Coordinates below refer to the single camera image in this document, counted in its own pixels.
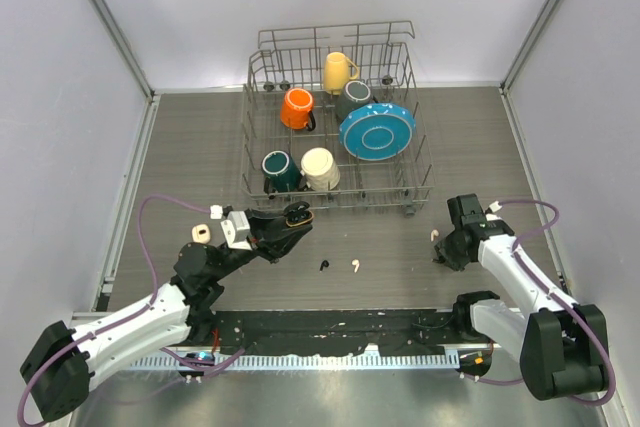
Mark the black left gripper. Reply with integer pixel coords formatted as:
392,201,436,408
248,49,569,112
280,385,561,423
210,208,310,281

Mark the black earbud charging case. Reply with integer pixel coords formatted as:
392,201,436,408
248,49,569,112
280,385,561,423
283,201,314,228

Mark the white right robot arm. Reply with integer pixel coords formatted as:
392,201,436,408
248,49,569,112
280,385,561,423
434,194,616,406

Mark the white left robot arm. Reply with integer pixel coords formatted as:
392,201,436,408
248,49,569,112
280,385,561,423
17,202,314,426

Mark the white earbud charging case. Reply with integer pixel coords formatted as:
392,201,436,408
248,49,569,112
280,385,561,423
191,224,211,244

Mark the dark green mug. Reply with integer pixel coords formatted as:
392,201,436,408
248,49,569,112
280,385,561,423
261,150,302,195

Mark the cream white mug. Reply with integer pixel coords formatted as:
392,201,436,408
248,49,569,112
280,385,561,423
301,147,340,192

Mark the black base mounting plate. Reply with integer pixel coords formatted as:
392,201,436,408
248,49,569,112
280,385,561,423
178,309,489,357

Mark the orange mug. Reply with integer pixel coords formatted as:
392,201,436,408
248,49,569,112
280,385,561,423
280,88,316,132

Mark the blue dotted plate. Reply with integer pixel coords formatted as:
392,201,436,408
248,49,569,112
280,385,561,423
339,103,417,162

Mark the grey mug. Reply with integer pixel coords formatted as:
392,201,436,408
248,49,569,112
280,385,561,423
335,80,377,121

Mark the yellow mug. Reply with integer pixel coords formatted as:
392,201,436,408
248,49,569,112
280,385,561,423
323,52,360,96

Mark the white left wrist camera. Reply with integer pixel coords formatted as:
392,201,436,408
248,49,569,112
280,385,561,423
209,205,252,251

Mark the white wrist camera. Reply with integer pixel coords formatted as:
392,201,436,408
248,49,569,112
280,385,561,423
209,205,252,251
484,201,503,221

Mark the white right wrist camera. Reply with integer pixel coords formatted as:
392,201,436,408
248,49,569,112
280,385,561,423
484,201,503,221

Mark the white slotted cable duct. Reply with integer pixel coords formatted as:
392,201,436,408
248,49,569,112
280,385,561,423
127,349,460,372

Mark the grey wire dish rack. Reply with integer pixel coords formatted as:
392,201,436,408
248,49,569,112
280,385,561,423
241,20,434,217

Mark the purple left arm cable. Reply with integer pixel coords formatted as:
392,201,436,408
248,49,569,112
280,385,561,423
17,194,246,426

